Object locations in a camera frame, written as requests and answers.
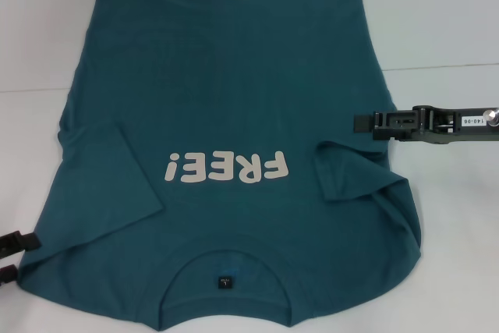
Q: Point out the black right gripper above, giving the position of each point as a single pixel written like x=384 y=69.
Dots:
x=456 y=126

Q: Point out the teal FREE! print t-shirt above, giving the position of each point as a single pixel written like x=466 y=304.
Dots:
x=234 y=75

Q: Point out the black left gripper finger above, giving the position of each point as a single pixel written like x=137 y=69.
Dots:
x=23 y=240
x=8 y=273

